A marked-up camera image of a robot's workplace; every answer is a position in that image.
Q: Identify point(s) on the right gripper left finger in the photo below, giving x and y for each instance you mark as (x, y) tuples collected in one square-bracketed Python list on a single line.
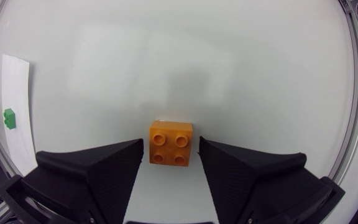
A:
[(104, 174)]

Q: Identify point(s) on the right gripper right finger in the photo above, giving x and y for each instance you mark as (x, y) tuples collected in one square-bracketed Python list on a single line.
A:
[(241, 177)]

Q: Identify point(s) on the orange toy brick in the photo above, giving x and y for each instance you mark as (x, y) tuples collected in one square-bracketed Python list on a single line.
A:
[(170, 143)]

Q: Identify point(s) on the green toy brick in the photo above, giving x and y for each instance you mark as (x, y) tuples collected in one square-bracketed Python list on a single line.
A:
[(10, 119)]

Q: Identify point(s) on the white paper sheet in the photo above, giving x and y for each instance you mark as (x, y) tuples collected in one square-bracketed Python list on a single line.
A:
[(16, 102)]

